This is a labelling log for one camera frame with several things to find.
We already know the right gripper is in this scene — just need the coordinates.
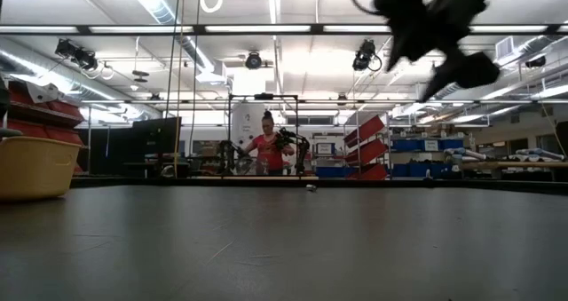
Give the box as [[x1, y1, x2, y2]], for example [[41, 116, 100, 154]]
[[384, 0, 501, 103]]

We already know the white air vent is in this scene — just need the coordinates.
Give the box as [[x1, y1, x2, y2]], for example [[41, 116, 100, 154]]
[[495, 35, 516, 60]]

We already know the grey material roll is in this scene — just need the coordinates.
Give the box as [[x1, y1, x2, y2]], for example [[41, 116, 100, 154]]
[[508, 147, 567, 162], [443, 147, 489, 162]]

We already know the black dome fixture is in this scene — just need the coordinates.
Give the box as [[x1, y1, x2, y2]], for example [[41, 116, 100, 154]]
[[525, 54, 548, 69]]

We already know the tilted red bin rack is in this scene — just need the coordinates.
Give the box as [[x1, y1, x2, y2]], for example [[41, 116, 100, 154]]
[[342, 114, 391, 182]]

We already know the wooden workbench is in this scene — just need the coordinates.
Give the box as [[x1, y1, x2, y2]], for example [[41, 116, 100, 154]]
[[461, 160, 568, 182]]

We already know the black overhead crossbar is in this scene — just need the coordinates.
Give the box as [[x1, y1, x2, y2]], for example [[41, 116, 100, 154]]
[[0, 23, 568, 37]]

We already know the black round ceiling device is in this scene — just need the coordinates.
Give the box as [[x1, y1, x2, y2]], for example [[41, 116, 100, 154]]
[[244, 51, 264, 71]]

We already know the person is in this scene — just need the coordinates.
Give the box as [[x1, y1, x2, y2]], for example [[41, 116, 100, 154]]
[[241, 109, 296, 177]]

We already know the white cylindrical tank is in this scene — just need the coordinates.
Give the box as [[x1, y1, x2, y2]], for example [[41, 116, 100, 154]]
[[231, 103, 266, 159]]

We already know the black computer monitor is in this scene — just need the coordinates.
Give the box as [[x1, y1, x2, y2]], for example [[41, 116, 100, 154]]
[[132, 116, 183, 156]]

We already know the red storage bin rack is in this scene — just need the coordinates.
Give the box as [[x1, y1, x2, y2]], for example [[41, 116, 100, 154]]
[[0, 81, 89, 178]]

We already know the yellow plastic bin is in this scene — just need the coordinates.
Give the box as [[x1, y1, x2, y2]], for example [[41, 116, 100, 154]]
[[0, 135, 83, 202]]

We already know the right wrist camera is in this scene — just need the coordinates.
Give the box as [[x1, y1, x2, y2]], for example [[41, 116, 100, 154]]
[[372, 0, 430, 31]]

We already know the black overhead camera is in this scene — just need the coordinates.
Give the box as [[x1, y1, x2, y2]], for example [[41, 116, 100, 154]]
[[351, 38, 383, 73]]

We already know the black metal frame stand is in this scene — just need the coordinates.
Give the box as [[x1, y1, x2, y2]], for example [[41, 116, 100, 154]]
[[227, 93, 300, 178]]

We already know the black ceiling camera cluster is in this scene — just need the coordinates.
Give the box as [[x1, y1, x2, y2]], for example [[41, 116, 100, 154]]
[[54, 37, 99, 72]]

